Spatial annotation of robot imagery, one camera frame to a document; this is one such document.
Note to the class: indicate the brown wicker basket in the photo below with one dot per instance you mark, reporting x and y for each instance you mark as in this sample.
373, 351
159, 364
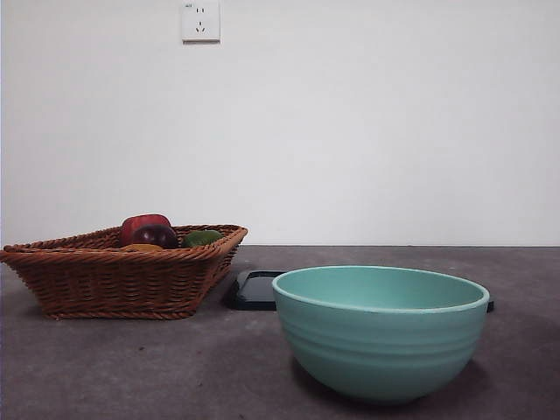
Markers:
109, 284

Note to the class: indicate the yellow-brown kiwi fruit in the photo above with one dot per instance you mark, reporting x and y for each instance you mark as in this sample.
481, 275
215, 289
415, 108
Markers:
142, 248

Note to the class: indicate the dark purple plum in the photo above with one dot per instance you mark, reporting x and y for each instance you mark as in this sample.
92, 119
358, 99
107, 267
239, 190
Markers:
155, 238

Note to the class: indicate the teal ribbed bowl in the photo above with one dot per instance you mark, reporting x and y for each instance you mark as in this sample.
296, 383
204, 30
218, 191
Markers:
380, 345

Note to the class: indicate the red apple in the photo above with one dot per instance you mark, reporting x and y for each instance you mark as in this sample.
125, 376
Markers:
140, 223

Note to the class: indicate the dark teal rectangular tray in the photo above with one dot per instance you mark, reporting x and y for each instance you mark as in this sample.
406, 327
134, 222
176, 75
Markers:
256, 291

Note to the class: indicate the green avocado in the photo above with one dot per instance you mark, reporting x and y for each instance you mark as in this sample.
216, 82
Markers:
201, 238

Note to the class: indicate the white wall socket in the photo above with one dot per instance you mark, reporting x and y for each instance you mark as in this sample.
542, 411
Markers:
201, 24

